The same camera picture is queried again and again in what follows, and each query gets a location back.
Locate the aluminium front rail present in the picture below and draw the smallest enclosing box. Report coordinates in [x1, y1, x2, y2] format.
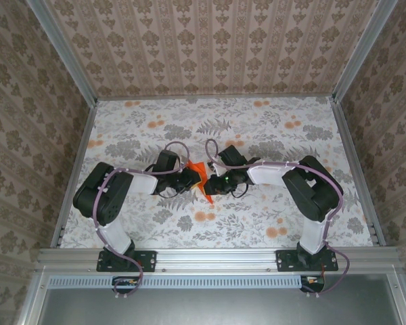
[36, 246, 402, 272]

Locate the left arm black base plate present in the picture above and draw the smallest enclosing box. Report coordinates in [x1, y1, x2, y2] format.
[96, 249, 157, 273]

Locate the aluminium back rail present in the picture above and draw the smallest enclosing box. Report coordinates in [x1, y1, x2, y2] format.
[96, 95, 336, 102]

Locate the aluminium side rail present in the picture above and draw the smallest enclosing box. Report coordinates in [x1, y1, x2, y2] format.
[49, 100, 99, 248]
[331, 97, 386, 246]

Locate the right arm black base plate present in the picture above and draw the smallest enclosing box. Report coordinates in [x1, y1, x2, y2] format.
[276, 248, 339, 273]

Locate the small wire connector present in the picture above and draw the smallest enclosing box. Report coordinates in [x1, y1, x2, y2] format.
[112, 276, 139, 288]
[300, 274, 325, 288]

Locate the grey slotted cable duct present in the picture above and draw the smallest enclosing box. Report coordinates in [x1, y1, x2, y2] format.
[49, 274, 325, 289]

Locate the orange square paper sheet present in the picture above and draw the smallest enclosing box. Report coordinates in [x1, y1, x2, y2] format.
[185, 160, 215, 204]

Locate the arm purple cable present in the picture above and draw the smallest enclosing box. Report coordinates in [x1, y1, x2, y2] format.
[205, 138, 351, 299]
[93, 140, 191, 301]

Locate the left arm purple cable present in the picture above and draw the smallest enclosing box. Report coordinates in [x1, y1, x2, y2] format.
[93, 140, 191, 301]

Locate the floral patterned table cover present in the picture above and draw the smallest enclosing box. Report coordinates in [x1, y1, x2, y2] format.
[59, 96, 375, 250]

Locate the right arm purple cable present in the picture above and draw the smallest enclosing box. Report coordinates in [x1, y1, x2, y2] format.
[205, 138, 351, 299]

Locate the aluminium frame post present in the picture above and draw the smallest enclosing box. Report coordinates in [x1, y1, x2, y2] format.
[26, 0, 99, 106]
[331, 0, 400, 102]

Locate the grey metal panel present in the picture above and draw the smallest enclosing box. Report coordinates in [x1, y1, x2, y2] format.
[16, 270, 406, 325]

